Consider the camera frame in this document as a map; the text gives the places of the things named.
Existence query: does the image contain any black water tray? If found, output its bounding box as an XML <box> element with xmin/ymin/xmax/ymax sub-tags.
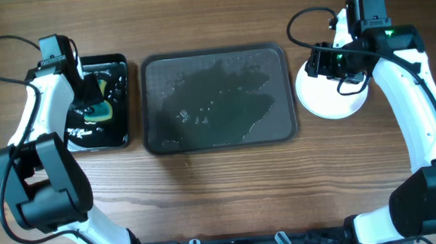
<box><xmin>64</xmin><ymin>54</ymin><xmax>129</xmax><ymax>152</ymax></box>

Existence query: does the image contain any green yellow sponge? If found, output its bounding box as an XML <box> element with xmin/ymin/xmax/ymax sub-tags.
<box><xmin>84</xmin><ymin>79</ymin><xmax>113</xmax><ymax>124</ymax></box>

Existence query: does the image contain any white plate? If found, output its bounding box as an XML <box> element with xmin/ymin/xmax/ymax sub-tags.
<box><xmin>295</xmin><ymin>62</ymin><xmax>368</xmax><ymax>120</ymax></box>

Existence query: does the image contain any grey serving tray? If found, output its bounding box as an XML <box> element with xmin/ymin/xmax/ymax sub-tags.
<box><xmin>140</xmin><ymin>41</ymin><xmax>299</xmax><ymax>156</ymax></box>

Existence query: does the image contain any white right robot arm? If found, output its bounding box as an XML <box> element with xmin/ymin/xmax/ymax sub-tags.
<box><xmin>296</xmin><ymin>0</ymin><xmax>436</xmax><ymax>244</ymax></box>

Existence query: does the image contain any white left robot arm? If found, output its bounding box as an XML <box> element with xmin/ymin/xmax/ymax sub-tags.
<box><xmin>0</xmin><ymin>34</ymin><xmax>142</xmax><ymax>244</ymax></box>

